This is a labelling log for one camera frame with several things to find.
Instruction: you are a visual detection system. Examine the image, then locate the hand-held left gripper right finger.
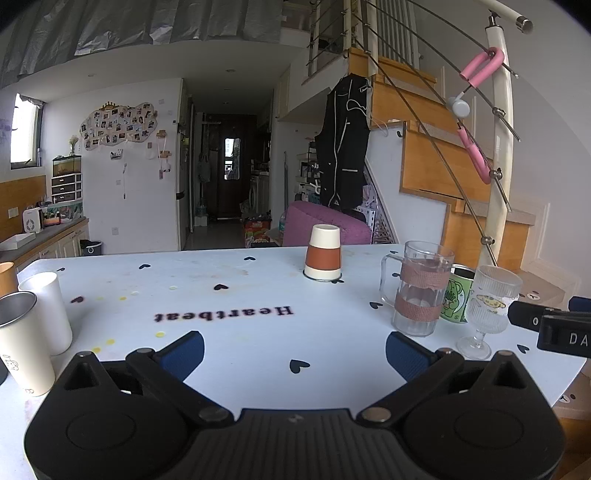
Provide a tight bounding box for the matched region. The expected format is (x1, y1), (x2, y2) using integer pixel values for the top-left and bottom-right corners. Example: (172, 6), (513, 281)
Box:
(356, 330), (533, 428)

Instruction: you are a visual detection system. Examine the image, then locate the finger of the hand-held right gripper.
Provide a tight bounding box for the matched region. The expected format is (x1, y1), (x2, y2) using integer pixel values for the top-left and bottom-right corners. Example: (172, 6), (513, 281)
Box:
(536, 314), (591, 359)
(507, 296), (591, 331)

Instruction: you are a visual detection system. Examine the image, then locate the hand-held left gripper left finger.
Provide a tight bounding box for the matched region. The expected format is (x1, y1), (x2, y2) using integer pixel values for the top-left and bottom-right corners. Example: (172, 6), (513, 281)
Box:
(60, 330), (234, 426)

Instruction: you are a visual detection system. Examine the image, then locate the white paper cup brown sleeve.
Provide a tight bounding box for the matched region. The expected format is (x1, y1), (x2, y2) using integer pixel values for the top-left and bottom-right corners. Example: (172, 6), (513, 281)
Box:
(303, 224), (344, 281)

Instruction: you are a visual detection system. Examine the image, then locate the tall white cup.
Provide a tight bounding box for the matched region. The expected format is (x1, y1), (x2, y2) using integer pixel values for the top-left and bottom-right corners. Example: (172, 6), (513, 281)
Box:
(18, 271), (74, 356)

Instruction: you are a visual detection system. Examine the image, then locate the white cup with steel rim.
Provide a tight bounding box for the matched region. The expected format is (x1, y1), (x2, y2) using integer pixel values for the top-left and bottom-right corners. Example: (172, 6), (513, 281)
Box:
(0, 291), (57, 397)

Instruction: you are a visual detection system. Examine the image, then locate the ribbed glass goblet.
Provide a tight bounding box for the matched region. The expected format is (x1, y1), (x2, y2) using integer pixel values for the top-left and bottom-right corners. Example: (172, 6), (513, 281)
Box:
(457, 265), (523, 361)

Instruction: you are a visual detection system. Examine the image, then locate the green printed mug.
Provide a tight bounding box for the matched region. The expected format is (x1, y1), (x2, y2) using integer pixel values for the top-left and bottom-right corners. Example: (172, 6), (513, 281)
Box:
(438, 264), (476, 324)

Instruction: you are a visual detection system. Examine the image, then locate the colourful cardboard box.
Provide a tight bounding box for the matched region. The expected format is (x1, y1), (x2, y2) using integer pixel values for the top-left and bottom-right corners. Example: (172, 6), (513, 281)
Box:
(243, 218), (273, 246)

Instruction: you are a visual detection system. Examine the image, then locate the purple armchair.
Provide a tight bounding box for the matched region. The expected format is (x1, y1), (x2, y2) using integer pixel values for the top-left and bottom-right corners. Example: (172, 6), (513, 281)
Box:
(282, 200), (373, 247)

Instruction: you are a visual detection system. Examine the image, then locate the kitchen cabinet counter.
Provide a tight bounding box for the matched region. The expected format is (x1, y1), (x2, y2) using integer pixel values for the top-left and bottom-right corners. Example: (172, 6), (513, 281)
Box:
(0, 216), (91, 274)

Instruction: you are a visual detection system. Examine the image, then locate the washing machine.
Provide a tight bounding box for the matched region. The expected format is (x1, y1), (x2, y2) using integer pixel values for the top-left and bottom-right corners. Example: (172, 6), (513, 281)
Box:
(249, 174), (271, 216)

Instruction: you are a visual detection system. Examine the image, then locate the dark entrance door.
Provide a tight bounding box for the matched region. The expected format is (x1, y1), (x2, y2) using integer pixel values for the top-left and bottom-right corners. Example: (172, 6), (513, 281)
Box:
(216, 113), (254, 219)

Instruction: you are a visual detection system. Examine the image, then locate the wooden staircase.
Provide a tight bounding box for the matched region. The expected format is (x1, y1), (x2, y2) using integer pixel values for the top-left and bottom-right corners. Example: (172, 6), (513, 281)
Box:
(347, 46), (539, 268)

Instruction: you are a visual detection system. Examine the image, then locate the small drawer unit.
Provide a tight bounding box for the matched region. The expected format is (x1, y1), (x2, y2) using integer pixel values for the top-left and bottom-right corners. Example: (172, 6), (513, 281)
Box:
(50, 174), (84, 204)

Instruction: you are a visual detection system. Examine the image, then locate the white tray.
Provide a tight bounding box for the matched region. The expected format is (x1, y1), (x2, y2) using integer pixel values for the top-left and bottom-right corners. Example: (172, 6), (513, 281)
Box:
(0, 232), (37, 253)

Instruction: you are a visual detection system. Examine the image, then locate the white countertop appliance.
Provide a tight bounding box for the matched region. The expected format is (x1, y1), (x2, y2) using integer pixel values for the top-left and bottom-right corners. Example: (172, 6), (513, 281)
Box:
(21, 207), (44, 233)

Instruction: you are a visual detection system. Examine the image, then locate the black jacket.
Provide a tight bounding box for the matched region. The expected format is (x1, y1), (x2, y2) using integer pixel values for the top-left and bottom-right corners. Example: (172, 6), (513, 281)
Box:
(315, 73), (373, 211)

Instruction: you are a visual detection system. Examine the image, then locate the fish tank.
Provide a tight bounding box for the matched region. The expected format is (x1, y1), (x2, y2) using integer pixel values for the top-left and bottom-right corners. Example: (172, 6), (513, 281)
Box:
(52, 154), (83, 177)

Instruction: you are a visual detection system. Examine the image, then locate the pink foam loop with white disc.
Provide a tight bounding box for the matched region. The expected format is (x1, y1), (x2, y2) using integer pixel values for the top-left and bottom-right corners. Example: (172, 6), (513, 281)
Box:
(445, 46), (505, 119)

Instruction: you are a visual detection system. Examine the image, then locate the window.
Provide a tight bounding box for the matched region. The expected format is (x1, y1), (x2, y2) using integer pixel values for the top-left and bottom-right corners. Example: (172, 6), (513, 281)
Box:
(10, 93), (44, 169)

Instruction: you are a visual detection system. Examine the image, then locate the clear glass mug with handle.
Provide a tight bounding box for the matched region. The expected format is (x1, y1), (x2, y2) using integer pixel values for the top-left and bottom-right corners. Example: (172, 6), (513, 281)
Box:
(380, 240), (456, 338)

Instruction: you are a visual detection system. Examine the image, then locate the white stair railing post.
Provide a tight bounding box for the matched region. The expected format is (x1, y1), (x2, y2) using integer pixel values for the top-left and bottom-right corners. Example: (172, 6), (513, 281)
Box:
(480, 0), (534, 267)

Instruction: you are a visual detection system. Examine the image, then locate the pink foam handle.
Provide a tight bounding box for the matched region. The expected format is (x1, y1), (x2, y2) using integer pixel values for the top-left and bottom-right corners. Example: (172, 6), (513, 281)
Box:
(456, 128), (493, 185)

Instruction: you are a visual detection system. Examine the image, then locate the photo collage wall board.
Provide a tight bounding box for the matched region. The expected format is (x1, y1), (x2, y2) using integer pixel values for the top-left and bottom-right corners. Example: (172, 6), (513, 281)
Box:
(79, 99), (160, 151)

